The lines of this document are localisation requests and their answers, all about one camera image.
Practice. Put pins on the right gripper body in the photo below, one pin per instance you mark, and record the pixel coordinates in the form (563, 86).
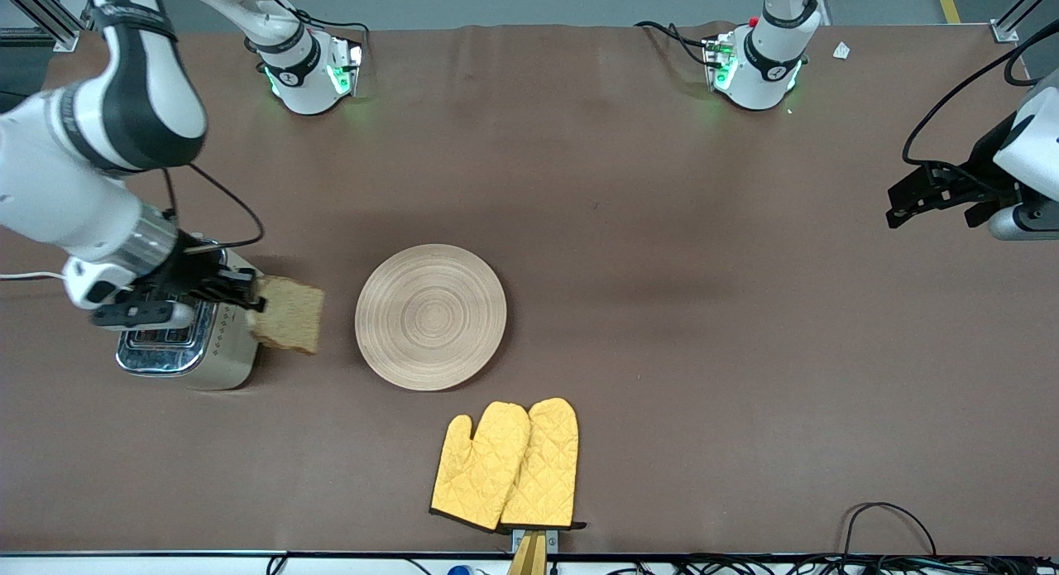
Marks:
(192, 270)

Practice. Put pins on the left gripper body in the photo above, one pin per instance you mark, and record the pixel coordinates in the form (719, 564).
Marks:
(981, 171)

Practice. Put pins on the slice of brown toast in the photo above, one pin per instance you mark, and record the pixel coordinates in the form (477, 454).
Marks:
(289, 314)

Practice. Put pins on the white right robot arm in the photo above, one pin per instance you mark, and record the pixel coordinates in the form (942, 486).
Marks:
(50, 186)

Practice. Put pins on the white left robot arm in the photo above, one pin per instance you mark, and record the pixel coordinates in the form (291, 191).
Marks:
(761, 70)

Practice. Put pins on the round wooden plate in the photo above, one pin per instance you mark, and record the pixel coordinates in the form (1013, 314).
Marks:
(430, 317)

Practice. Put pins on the chrome and beige toaster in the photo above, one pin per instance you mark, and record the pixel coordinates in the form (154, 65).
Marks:
(227, 352)

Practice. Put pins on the small white paper scrap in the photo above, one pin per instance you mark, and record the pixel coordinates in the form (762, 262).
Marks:
(841, 50)

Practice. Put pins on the brown table cover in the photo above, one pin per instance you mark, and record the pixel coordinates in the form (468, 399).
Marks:
(662, 310)

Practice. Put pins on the yellow quilted oven mitt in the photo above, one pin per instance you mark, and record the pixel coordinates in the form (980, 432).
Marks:
(480, 467)
(546, 459)

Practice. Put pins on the small blue object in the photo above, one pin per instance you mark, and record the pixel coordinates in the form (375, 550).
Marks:
(461, 570)

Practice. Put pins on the wooden stick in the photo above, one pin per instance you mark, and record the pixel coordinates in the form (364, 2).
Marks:
(529, 560)

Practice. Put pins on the aluminium frame profile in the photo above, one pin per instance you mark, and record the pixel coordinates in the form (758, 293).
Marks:
(62, 39)
(1003, 33)

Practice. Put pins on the small metal bracket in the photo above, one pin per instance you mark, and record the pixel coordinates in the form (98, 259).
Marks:
(551, 540)

